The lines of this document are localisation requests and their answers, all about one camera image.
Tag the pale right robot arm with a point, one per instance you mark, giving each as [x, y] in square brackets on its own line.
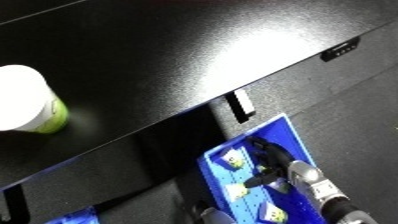
[323, 190]

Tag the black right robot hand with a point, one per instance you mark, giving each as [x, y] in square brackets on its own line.
[278, 160]

